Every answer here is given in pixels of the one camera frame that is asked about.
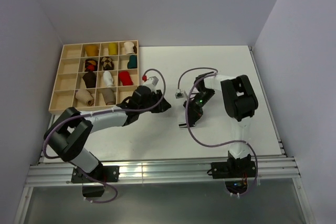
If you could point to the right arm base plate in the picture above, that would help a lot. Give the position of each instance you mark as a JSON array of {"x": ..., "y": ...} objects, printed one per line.
[{"x": 223, "y": 170}]

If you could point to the brown sock striped cuff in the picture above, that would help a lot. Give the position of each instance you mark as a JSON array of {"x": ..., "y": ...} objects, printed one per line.
[{"x": 108, "y": 96}]

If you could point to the white rolled sock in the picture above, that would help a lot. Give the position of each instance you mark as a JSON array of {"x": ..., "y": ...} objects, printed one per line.
[{"x": 108, "y": 79}]

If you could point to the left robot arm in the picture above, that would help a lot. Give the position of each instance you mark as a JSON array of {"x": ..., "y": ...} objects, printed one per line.
[{"x": 68, "y": 135}]

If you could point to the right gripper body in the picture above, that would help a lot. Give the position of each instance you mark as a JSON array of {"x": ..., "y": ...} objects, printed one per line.
[{"x": 196, "y": 105}]

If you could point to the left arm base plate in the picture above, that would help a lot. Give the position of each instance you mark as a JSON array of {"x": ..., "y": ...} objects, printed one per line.
[{"x": 108, "y": 174}]

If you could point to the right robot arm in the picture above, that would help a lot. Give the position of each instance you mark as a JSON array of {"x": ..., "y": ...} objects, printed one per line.
[{"x": 240, "y": 103}]

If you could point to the beige maroon sock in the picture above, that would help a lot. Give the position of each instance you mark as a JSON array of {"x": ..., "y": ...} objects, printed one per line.
[{"x": 84, "y": 97}]

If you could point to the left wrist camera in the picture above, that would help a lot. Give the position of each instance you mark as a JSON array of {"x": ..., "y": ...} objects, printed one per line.
[{"x": 151, "y": 82}]

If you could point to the dark brown rolled sock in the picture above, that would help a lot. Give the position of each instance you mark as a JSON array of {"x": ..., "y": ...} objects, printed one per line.
[{"x": 90, "y": 79}]

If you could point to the cream rolled sock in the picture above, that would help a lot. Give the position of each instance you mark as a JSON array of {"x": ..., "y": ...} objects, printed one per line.
[{"x": 129, "y": 47}]

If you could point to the brown tan checkered rolled sock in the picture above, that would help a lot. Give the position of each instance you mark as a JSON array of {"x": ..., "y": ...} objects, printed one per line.
[{"x": 107, "y": 63}]

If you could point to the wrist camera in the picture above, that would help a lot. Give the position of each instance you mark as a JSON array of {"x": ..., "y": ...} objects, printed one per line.
[
  {"x": 151, "y": 82},
  {"x": 181, "y": 94}
]

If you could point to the white sock black stripes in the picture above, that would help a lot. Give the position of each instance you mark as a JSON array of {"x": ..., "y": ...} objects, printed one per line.
[{"x": 182, "y": 124}]

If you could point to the teal rolled sock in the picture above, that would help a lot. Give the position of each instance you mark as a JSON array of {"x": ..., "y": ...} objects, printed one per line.
[{"x": 133, "y": 62}]

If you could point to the aluminium rail frame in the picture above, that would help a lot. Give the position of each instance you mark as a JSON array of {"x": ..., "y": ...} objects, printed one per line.
[{"x": 276, "y": 196}]

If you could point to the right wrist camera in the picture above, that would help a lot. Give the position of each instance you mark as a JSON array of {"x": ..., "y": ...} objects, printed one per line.
[{"x": 181, "y": 94}]

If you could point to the wooden compartment tray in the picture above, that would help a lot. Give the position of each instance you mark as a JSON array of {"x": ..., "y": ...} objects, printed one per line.
[{"x": 71, "y": 70}]

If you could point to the brown red argyle rolled sock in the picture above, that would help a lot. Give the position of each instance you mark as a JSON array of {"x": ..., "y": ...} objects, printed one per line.
[{"x": 91, "y": 65}]

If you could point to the mustard yellow rolled sock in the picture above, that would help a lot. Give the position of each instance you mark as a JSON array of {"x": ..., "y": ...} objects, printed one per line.
[{"x": 91, "y": 50}]

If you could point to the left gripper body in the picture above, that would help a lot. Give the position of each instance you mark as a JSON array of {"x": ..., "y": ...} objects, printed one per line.
[{"x": 154, "y": 99}]

